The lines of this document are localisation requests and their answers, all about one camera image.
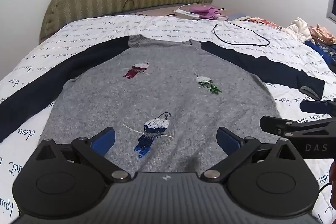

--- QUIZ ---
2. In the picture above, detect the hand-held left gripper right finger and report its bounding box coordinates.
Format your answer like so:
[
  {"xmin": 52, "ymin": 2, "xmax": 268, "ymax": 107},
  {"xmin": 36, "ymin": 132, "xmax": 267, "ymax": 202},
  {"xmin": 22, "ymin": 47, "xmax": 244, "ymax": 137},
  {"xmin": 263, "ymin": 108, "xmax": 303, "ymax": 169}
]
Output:
[{"xmin": 201, "ymin": 126, "xmax": 299, "ymax": 183}]

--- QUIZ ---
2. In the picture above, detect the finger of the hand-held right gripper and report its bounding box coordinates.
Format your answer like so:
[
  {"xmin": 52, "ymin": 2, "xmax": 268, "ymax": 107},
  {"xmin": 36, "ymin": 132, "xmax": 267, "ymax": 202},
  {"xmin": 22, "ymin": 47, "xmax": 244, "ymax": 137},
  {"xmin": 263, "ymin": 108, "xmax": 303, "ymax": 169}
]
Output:
[
  {"xmin": 299, "ymin": 100, "xmax": 336, "ymax": 117},
  {"xmin": 259, "ymin": 115, "xmax": 336, "ymax": 139}
]

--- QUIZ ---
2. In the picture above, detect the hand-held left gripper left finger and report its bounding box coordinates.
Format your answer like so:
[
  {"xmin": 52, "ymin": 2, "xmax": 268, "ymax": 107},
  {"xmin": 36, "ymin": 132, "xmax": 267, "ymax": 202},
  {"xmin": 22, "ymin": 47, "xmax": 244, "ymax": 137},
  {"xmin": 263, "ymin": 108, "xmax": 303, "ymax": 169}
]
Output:
[{"xmin": 34, "ymin": 127, "xmax": 132, "ymax": 184}]

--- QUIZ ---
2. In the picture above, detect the grey sweater with navy sleeves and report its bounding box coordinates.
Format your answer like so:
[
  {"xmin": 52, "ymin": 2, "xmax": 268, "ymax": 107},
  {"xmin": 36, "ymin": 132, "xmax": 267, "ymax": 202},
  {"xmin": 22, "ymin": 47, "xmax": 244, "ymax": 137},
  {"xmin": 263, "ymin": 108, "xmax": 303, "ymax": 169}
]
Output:
[{"xmin": 0, "ymin": 34, "xmax": 326, "ymax": 174}]

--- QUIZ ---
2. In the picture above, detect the person's right hand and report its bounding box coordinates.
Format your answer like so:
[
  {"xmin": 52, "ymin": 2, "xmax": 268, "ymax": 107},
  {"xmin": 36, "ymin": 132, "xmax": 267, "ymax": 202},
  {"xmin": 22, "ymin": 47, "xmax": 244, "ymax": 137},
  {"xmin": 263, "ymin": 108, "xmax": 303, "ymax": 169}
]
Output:
[{"xmin": 330, "ymin": 161, "xmax": 336, "ymax": 212}]

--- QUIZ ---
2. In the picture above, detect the blue patterned cloth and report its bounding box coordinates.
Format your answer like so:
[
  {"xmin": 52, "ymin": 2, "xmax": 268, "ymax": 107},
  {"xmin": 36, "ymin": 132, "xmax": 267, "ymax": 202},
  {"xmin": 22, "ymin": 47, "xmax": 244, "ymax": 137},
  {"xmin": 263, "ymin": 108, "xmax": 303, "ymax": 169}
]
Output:
[{"xmin": 304, "ymin": 39, "xmax": 336, "ymax": 65}]

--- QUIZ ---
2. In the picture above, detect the peach cloth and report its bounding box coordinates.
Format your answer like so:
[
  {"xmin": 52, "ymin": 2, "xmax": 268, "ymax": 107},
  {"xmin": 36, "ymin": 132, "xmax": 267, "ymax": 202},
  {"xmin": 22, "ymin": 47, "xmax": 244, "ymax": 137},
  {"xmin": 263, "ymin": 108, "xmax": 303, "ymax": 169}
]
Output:
[{"xmin": 308, "ymin": 24, "xmax": 336, "ymax": 45}]

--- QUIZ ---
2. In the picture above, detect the cream cloth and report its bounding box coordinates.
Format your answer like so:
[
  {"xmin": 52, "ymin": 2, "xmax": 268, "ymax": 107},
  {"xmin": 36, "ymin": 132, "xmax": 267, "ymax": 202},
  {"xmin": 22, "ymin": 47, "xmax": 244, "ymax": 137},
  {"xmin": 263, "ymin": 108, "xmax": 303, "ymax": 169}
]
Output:
[{"xmin": 285, "ymin": 17, "xmax": 313, "ymax": 42}]

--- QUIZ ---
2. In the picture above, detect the floral patterned cloth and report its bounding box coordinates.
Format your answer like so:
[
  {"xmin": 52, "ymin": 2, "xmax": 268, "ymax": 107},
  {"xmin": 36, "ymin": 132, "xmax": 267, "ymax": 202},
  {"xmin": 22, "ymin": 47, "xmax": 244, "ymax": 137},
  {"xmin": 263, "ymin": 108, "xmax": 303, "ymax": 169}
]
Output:
[{"xmin": 248, "ymin": 17, "xmax": 285, "ymax": 30}]

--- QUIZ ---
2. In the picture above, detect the white script-printed blanket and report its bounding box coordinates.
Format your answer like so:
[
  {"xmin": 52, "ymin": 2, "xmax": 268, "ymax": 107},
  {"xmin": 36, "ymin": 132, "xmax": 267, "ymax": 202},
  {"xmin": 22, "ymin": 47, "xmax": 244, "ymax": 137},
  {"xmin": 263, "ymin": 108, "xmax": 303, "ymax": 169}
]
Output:
[{"xmin": 0, "ymin": 14, "xmax": 336, "ymax": 224}]

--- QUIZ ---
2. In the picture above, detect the grey-blue cloth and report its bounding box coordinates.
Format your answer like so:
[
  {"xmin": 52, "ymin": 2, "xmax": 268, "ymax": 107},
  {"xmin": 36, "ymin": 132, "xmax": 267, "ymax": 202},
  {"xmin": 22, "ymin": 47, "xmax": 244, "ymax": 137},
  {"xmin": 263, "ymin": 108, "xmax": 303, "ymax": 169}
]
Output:
[{"xmin": 228, "ymin": 12, "xmax": 253, "ymax": 22}]

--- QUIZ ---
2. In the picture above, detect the purple cloth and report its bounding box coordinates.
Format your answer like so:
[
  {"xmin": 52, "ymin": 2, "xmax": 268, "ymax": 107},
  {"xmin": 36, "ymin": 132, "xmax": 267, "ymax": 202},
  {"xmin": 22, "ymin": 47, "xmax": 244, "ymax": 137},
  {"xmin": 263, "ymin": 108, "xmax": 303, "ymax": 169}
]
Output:
[{"xmin": 189, "ymin": 5, "xmax": 223, "ymax": 20}]

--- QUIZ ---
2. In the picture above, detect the white power strip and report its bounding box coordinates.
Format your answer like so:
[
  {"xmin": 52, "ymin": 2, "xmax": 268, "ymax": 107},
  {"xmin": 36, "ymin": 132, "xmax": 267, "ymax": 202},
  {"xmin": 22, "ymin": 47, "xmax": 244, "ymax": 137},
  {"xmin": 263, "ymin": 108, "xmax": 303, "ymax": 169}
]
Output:
[{"xmin": 175, "ymin": 9, "xmax": 200, "ymax": 21}]

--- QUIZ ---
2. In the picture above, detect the brown bed sheet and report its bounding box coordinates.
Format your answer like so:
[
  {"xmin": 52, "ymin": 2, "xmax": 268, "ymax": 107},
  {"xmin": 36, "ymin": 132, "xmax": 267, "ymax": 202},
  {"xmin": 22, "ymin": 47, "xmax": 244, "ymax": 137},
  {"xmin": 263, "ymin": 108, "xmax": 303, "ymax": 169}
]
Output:
[{"xmin": 136, "ymin": 7, "xmax": 238, "ymax": 20}]

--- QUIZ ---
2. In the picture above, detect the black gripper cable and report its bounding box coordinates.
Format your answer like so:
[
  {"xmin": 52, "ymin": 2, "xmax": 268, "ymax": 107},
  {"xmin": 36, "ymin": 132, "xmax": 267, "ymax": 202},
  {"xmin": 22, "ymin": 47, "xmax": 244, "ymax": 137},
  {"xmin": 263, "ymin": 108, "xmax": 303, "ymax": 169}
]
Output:
[{"xmin": 319, "ymin": 181, "xmax": 333, "ymax": 193}]

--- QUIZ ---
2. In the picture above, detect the black cable on blanket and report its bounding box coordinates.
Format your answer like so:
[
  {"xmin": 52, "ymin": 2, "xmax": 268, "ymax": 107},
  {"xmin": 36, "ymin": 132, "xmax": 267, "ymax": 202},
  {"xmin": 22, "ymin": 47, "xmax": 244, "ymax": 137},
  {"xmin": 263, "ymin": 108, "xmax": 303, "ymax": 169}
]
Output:
[{"xmin": 212, "ymin": 22, "xmax": 270, "ymax": 47}]

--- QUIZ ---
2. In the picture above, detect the dark window frame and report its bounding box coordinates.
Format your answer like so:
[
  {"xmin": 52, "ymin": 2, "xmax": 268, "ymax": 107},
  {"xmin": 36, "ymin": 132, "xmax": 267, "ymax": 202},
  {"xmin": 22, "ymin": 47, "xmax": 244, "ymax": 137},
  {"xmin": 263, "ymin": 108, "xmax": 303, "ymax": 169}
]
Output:
[{"xmin": 326, "ymin": 0, "xmax": 336, "ymax": 22}]

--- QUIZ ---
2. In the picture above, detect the thin black cable at headboard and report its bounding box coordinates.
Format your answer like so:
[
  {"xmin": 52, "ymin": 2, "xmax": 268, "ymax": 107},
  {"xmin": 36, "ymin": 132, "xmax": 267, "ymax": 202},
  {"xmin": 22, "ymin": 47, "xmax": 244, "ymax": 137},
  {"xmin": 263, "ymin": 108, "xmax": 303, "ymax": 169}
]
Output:
[{"xmin": 122, "ymin": 0, "xmax": 137, "ymax": 15}]

